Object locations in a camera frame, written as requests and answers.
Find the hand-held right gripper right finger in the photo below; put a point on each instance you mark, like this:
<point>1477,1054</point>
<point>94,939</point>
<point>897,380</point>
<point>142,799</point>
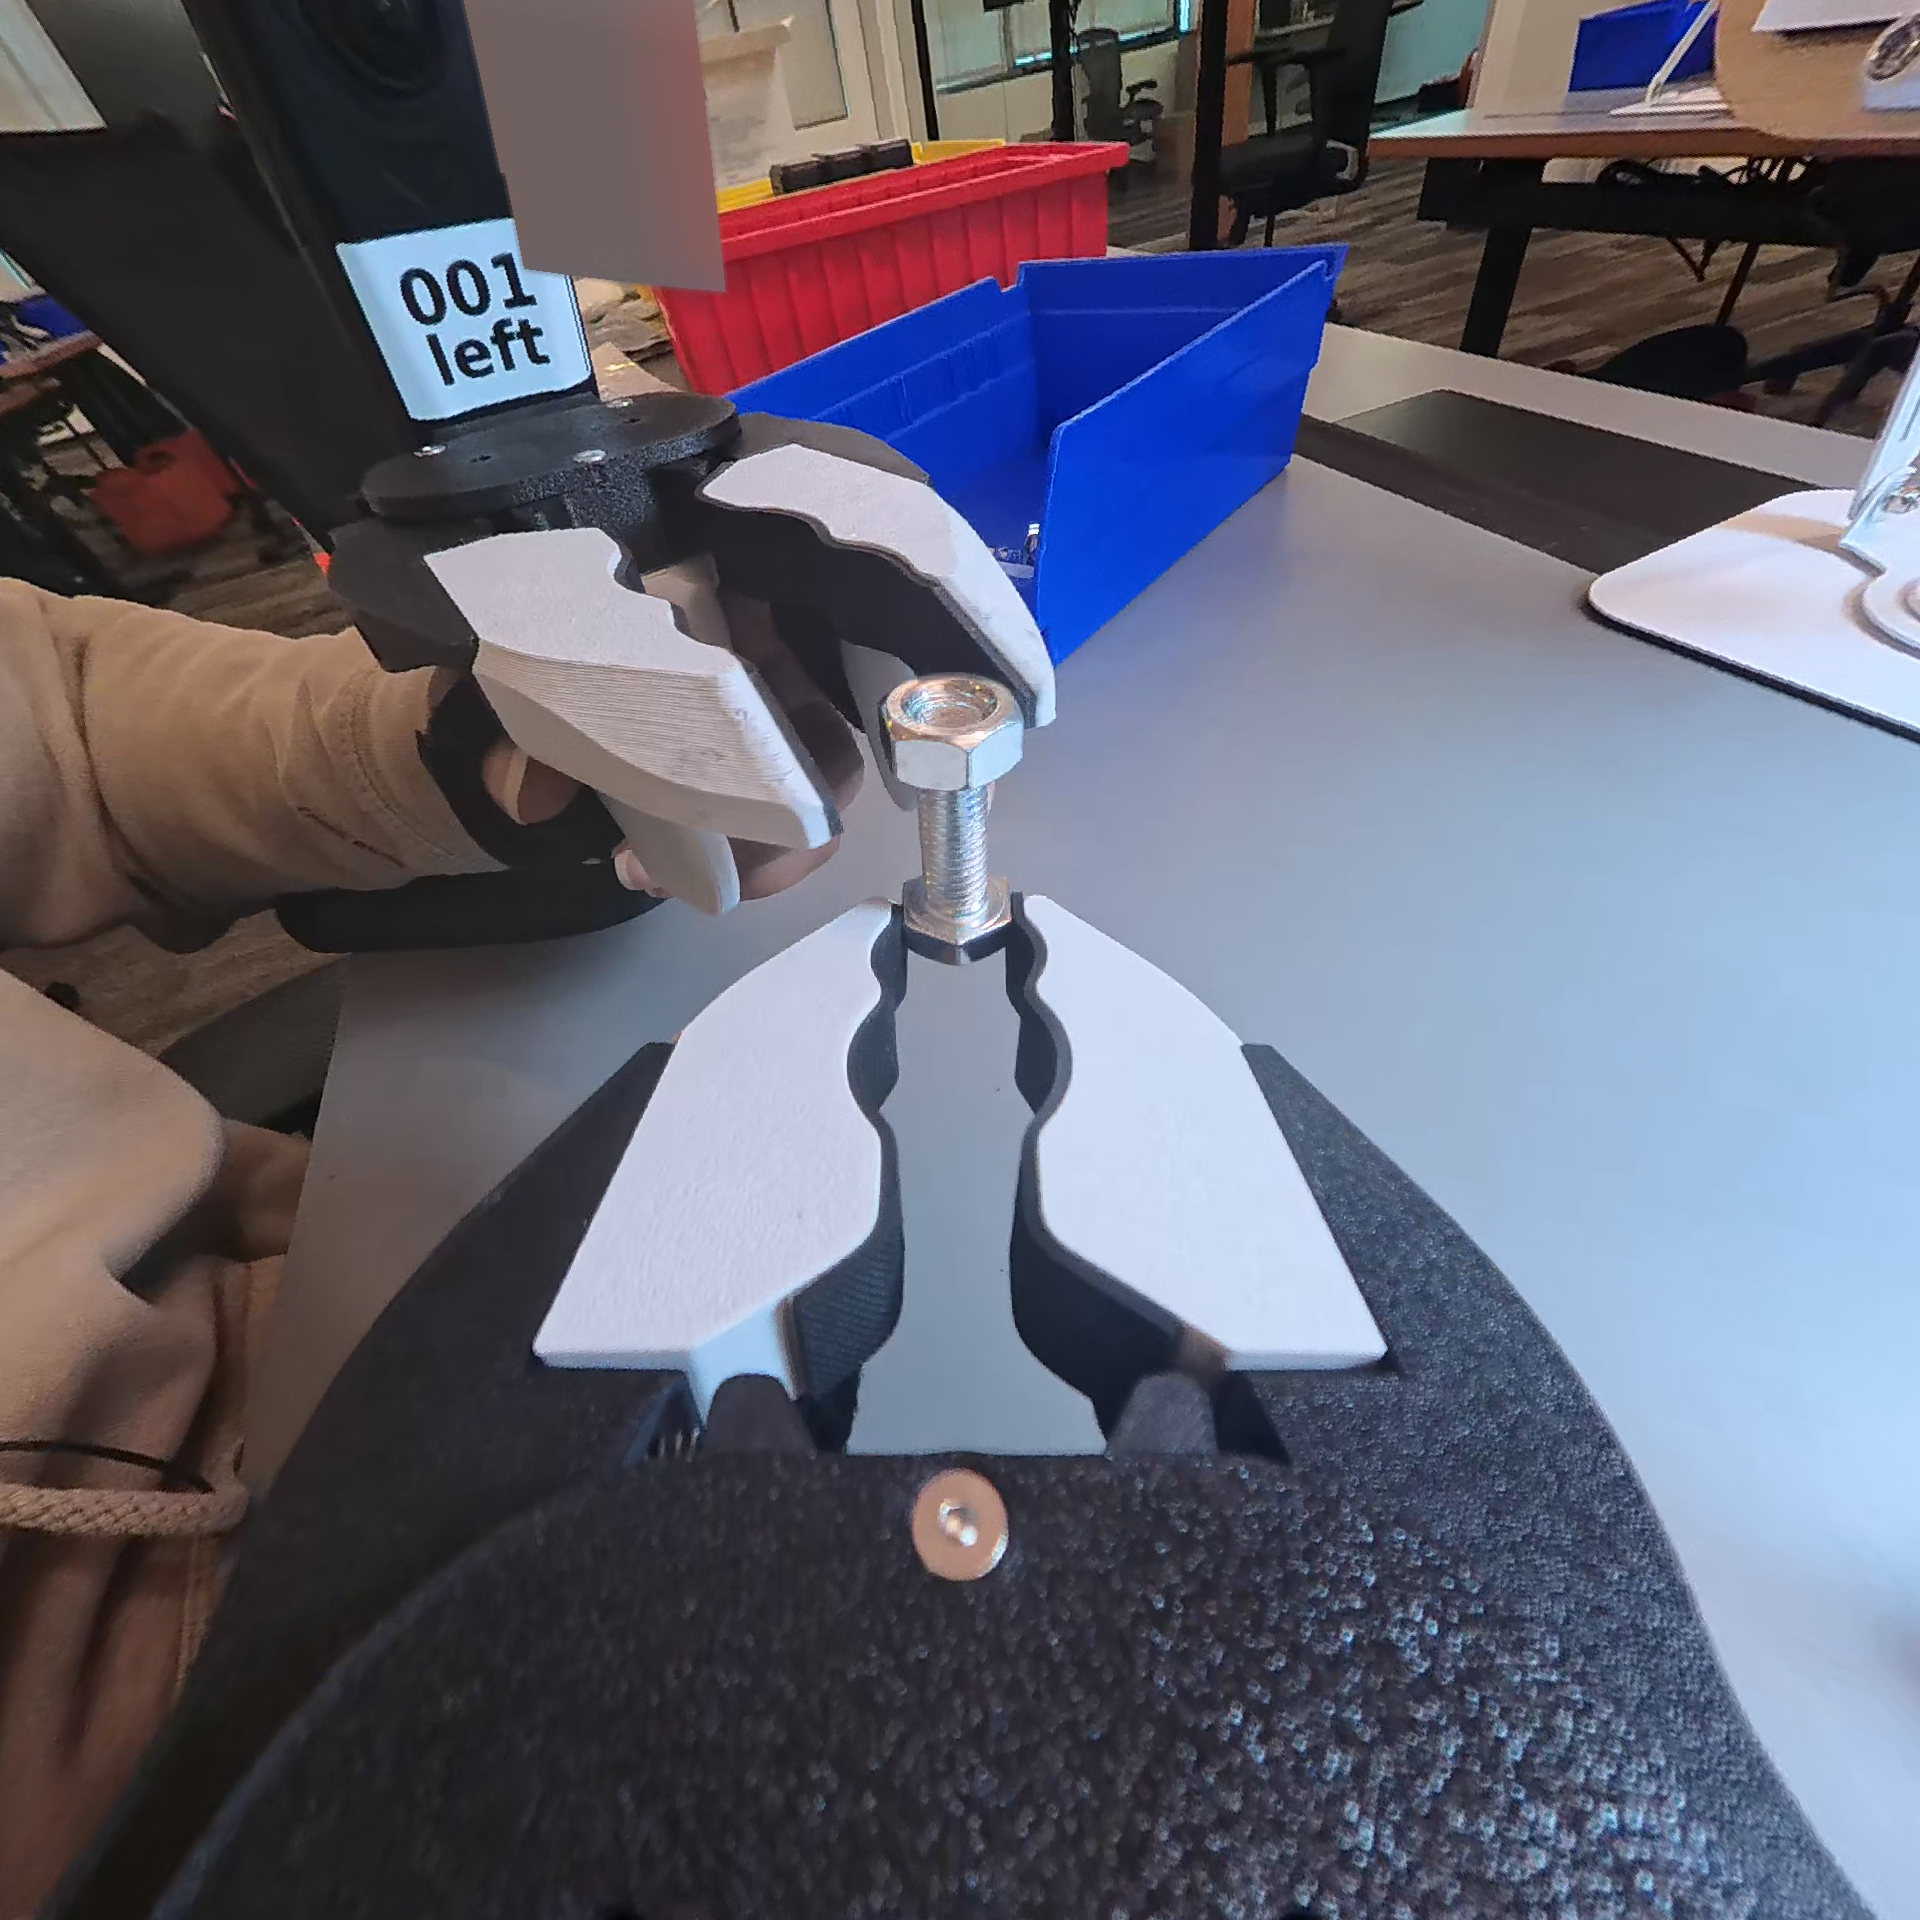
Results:
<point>1195,1185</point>

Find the black chair armrest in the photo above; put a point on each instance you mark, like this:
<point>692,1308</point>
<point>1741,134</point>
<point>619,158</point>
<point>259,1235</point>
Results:
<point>452,906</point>

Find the yellow plastic bin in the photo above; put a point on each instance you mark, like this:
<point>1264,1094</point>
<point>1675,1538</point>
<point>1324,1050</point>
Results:
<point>870,165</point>

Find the blue plastic bin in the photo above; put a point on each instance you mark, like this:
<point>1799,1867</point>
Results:
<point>1170,422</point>

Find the red bag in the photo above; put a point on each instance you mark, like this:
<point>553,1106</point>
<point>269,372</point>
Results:
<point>165,497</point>

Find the large silver hex nut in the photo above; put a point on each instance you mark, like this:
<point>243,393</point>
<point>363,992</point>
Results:
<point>957,925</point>

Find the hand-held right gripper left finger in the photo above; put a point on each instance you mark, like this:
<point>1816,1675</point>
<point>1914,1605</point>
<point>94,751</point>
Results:
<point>737,1185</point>

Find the large silver hex bolt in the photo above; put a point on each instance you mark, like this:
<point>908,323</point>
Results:
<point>957,737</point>

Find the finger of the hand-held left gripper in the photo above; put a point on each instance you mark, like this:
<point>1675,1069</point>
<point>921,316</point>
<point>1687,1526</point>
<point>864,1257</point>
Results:
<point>614,677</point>
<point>901,538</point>

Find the white tablet stand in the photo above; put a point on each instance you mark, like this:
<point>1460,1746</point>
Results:
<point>1755,585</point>

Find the person's left forearm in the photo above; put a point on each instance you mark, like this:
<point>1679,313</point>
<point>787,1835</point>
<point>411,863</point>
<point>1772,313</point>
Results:
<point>209,751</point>

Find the wooden desk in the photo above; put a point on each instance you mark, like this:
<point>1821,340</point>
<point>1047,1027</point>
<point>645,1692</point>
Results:
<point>1563,144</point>

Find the red plastic bin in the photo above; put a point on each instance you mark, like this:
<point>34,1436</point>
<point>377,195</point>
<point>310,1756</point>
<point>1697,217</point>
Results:
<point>901,272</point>

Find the small blue bin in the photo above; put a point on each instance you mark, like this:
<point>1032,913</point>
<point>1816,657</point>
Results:
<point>1645,44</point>

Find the person's left hand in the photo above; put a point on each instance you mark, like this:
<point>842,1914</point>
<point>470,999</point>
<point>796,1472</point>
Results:
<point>526,789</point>

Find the person's beige hoodie torso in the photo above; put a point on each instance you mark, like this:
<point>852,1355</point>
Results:
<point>94,1262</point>

